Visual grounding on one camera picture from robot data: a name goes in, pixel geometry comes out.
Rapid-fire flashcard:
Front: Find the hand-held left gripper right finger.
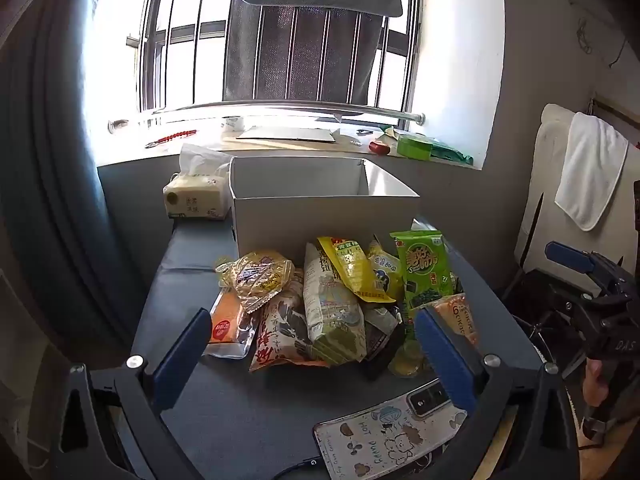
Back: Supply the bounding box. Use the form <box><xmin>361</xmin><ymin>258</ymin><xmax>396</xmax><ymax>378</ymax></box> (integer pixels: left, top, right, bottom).
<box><xmin>414</xmin><ymin>306</ymin><xmax>581</xmax><ymax>480</ymax></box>

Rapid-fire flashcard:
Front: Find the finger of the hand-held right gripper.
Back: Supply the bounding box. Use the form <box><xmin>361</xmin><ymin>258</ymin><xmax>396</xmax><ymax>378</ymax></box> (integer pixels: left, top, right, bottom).
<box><xmin>544</xmin><ymin>241</ymin><xmax>601</xmax><ymax>286</ymax></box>

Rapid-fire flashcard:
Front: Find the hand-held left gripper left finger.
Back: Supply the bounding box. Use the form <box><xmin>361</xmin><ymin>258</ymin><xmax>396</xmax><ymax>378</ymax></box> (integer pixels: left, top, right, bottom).
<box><xmin>55</xmin><ymin>307</ymin><xmax>213</xmax><ymax>480</ymax></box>

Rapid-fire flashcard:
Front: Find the yellow jelly cup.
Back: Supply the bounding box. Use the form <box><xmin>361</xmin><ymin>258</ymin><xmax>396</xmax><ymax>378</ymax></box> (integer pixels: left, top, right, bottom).
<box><xmin>387</xmin><ymin>342</ymin><xmax>426</xmax><ymax>378</ymax></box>

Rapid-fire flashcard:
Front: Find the orange cracker packet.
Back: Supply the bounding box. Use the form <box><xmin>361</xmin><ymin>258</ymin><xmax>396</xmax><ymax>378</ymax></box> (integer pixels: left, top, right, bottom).
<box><xmin>430</xmin><ymin>292</ymin><xmax>481</xmax><ymax>348</ymax></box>

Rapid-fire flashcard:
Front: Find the dark snack packet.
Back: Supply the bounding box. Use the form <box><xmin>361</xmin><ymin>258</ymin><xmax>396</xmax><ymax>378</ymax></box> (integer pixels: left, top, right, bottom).
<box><xmin>360</xmin><ymin>305</ymin><xmax>406</xmax><ymax>381</ymax></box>

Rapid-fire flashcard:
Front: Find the green seaweed packet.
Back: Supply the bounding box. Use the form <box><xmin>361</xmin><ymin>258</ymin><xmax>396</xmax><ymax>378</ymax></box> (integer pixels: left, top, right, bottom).
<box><xmin>390</xmin><ymin>230</ymin><xmax>456</xmax><ymax>313</ymax></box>

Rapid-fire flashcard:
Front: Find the orange white printed snack packet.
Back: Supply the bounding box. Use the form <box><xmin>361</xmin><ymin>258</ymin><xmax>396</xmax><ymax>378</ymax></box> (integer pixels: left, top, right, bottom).
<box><xmin>248</xmin><ymin>270</ymin><xmax>331</xmax><ymax>373</ymax></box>

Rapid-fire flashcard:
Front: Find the yellow blue snack packet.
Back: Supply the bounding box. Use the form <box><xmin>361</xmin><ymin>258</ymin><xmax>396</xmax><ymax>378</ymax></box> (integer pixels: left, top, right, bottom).
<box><xmin>366</xmin><ymin>240</ymin><xmax>405</xmax><ymax>301</ymax></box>

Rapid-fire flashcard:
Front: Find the orange pale snack packet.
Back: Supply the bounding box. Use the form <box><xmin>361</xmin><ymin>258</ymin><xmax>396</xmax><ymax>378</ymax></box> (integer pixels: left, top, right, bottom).
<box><xmin>215</xmin><ymin>250</ymin><xmax>296</xmax><ymax>313</ymax></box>

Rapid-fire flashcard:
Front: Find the white green snack packet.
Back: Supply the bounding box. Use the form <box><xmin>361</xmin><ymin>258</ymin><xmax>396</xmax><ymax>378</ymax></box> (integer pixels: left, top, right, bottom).
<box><xmin>302</xmin><ymin>242</ymin><xmax>368</xmax><ymax>366</ymax></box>

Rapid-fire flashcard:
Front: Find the white cardboard box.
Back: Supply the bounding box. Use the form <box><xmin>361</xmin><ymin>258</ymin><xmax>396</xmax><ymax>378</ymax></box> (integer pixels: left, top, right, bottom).
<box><xmin>229</xmin><ymin>156</ymin><xmax>421</xmax><ymax>261</ymax></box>

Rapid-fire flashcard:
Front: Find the person's right hand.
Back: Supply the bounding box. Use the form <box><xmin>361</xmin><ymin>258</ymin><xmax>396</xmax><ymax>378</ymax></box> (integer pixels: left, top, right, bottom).
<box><xmin>585</xmin><ymin>359</ymin><xmax>609</xmax><ymax>408</ymax></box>

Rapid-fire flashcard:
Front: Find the cream chair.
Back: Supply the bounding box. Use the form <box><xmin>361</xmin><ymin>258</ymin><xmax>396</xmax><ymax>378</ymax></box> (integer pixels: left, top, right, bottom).
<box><xmin>515</xmin><ymin>104</ymin><xmax>640</xmax><ymax>301</ymax></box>

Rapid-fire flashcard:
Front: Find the white towel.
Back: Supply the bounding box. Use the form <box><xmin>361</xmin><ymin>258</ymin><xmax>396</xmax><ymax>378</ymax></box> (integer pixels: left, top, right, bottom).
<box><xmin>554</xmin><ymin>111</ymin><xmax>630</xmax><ymax>232</ymax></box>

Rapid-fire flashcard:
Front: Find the smartphone with cartoon case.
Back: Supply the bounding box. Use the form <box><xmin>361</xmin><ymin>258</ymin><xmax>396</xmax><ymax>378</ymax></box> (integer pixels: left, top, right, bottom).
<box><xmin>312</xmin><ymin>379</ymin><xmax>468</xmax><ymax>480</ymax></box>

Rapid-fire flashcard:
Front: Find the tissue pack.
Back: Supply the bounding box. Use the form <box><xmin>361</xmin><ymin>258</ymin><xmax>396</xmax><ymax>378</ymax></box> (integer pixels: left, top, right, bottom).
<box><xmin>162</xmin><ymin>143</ymin><xmax>235</xmax><ymax>221</ymax></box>

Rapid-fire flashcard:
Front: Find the green plastic packet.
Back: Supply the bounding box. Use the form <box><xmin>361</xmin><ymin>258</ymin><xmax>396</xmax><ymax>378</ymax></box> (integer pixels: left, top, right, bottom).
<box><xmin>427</xmin><ymin>140</ymin><xmax>475</xmax><ymax>166</ymax></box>

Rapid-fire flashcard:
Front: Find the green round container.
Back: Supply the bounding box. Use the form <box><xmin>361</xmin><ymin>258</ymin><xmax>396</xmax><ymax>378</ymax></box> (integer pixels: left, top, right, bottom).
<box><xmin>396</xmin><ymin>135</ymin><xmax>434</xmax><ymax>161</ymax></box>

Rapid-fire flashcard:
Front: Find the blue grey curtain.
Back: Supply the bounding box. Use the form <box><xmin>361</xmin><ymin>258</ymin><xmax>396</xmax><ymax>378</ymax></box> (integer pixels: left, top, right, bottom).
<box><xmin>0</xmin><ymin>0</ymin><xmax>151</xmax><ymax>351</ymax></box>

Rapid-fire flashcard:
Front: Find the grey cardboard sheet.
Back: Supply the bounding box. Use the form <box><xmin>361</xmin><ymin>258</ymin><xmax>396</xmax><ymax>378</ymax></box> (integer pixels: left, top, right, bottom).
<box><xmin>236</xmin><ymin>126</ymin><xmax>341</xmax><ymax>144</ymax></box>

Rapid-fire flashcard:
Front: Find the window bar grille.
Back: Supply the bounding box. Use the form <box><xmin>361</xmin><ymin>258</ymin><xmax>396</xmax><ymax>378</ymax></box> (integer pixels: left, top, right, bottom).
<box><xmin>135</xmin><ymin>0</ymin><xmax>426</xmax><ymax>116</ymax></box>

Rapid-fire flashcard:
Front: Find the dark mesh panel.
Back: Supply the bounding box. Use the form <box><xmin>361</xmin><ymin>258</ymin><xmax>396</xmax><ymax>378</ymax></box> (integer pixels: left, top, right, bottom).
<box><xmin>222</xmin><ymin>5</ymin><xmax>386</xmax><ymax>106</ymax></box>

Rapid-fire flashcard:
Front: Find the black charging cable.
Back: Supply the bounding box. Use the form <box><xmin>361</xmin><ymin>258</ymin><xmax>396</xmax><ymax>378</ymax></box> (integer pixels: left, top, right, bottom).
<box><xmin>270</xmin><ymin>455</ymin><xmax>321</xmax><ymax>480</ymax></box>

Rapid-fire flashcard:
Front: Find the metal window rail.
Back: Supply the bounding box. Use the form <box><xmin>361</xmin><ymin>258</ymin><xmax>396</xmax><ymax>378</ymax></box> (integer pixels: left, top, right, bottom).
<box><xmin>107</xmin><ymin>101</ymin><xmax>426</xmax><ymax>133</ymax></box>

